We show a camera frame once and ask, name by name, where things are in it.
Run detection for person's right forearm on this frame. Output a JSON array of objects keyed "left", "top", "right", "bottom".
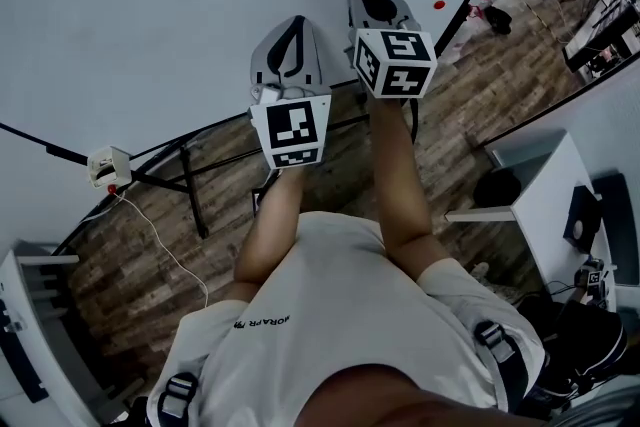
[{"left": 368, "top": 97, "right": 434, "bottom": 262}]

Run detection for white t-shirt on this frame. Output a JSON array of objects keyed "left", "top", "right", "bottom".
[{"left": 147, "top": 210, "right": 546, "bottom": 427}]

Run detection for white whiteboard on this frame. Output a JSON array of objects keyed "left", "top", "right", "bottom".
[{"left": 0, "top": 0, "right": 521, "bottom": 166}]

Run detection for small white module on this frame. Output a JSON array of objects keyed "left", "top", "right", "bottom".
[{"left": 251, "top": 84, "right": 282, "bottom": 105}]

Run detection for grey harness strap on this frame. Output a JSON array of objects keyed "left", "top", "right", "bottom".
[
  {"left": 157, "top": 372, "right": 201, "bottom": 427},
  {"left": 472, "top": 319, "right": 531, "bottom": 416}
]

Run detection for black bag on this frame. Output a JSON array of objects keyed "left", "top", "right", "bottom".
[{"left": 483, "top": 5, "right": 514, "bottom": 37}]

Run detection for white desk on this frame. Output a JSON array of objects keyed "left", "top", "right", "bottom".
[{"left": 444, "top": 129, "right": 631, "bottom": 316}]

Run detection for dark blue mat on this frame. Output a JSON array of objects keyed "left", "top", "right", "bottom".
[{"left": 592, "top": 173, "right": 640, "bottom": 287}]

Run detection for black backpack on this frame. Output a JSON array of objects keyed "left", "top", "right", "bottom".
[{"left": 517, "top": 299, "right": 629, "bottom": 397}]

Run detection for black box device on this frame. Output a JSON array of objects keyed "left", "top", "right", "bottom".
[{"left": 563, "top": 184, "right": 604, "bottom": 256}]

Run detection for white shelf unit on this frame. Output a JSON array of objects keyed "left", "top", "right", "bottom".
[{"left": 0, "top": 242, "right": 107, "bottom": 427}]

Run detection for person's left forearm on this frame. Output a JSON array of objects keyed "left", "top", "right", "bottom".
[{"left": 233, "top": 167, "right": 306, "bottom": 286}]

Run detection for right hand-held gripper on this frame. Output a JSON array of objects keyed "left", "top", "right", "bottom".
[{"left": 343, "top": 0, "right": 439, "bottom": 101}]

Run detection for person's right leg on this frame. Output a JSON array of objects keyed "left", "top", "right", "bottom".
[{"left": 469, "top": 262, "right": 524, "bottom": 302}]

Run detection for clear water jug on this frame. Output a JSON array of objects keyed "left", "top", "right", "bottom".
[{"left": 452, "top": 3, "right": 484, "bottom": 61}]

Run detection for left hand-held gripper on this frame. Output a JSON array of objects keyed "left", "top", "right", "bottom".
[{"left": 247, "top": 14, "right": 334, "bottom": 171}]

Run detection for black whiteboard stand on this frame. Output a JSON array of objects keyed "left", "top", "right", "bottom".
[{"left": 129, "top": 79, "right": 422, "bottom": 241}]

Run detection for white box with red button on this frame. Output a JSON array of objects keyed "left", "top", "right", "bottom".
[{"left": 87, "top": 145, "right": 133, "bottom": 196}]

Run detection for spare hand-held gripper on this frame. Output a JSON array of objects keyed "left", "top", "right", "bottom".
[{"left": 574, "top": 257, "right": 618, "bottom": 307}]

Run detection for white cable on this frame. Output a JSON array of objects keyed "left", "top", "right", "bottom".
[{"left": 79, "top": 192, "right": 210, "bottom": 311}]

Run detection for person's chin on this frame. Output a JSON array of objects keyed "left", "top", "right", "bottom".
[{"left": 302, "top": 363, "right": 546, "bottom": 427}]

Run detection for black folding table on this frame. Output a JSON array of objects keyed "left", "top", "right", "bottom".
[{"left": 562, "top": 0, "right": 640, "bottom": 74}]

